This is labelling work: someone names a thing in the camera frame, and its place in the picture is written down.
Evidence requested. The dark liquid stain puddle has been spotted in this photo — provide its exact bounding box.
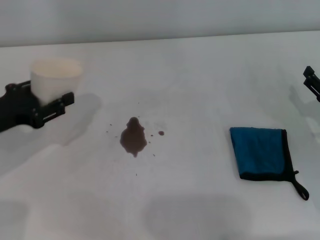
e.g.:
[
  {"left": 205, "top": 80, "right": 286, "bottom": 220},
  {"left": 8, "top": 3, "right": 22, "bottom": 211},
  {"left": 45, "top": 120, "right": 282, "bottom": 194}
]
[{"left": 120, "top": 116, "right": 147, "bottom": 159}]

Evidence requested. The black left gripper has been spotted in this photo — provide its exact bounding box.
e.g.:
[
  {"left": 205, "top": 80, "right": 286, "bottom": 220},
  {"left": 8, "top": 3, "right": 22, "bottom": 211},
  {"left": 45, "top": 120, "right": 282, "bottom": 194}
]
[{"left": 0, "top": 79, "right": 75, "bottom": 134}]

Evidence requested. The blue rag with black trim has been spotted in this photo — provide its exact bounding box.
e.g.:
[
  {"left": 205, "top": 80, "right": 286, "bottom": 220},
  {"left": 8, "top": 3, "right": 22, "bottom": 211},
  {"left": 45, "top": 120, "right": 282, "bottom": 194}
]
[{"left": 229, "top": 126, "right": 310, "bottom": 201}]

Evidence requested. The white paper cup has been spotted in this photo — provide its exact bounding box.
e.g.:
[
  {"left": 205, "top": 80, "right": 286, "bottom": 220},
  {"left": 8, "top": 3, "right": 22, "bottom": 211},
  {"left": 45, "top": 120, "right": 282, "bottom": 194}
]
[{"left": 29, "top": 57, "right": 85, "bottom": 105}]

